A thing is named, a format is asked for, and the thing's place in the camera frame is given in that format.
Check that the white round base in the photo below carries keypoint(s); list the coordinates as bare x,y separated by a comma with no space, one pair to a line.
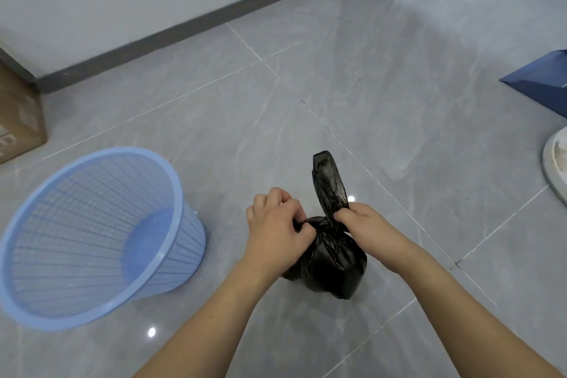
556,165

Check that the brown cardboard box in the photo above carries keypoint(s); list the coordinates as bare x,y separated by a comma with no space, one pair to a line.
17,118

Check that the person's left hand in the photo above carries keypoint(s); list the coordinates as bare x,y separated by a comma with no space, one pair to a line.
270,231

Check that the person's right hand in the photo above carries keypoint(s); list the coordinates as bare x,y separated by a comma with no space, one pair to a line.
370,227

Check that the blue dustpan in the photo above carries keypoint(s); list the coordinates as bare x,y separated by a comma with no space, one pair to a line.
542,83

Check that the black plastic garbage bag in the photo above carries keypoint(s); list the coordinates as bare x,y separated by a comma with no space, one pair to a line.
330,253

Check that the blue plastic mesh wastebasket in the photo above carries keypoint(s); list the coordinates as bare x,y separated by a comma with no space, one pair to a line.
97,233

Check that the person's right thumb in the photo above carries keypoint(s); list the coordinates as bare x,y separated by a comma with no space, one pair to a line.
347,215

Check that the person's right forearm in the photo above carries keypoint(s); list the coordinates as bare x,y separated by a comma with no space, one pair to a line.
469,315

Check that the person's left forearm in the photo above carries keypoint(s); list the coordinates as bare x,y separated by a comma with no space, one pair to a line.
208,324

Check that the person's left thumb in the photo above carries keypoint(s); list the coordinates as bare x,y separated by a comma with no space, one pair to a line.
305,241

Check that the dark grey baseboard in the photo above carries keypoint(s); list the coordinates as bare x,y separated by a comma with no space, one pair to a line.
190,27

